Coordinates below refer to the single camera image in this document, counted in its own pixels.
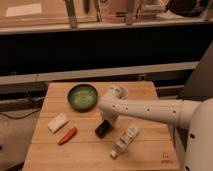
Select green ceramic bowl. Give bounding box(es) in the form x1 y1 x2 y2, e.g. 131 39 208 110
67 84 98 111

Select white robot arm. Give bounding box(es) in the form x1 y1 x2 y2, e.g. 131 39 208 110
98 85 213 171

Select white tube with label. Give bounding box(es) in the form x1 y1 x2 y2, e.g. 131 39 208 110
110 125 140 159

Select black cable on floor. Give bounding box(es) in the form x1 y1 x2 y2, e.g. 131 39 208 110
0 108 42 120

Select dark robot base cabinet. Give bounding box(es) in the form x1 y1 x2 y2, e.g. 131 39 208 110
172 43 213 171

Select black eraser block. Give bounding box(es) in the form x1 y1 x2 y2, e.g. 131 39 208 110
95 120 112 138

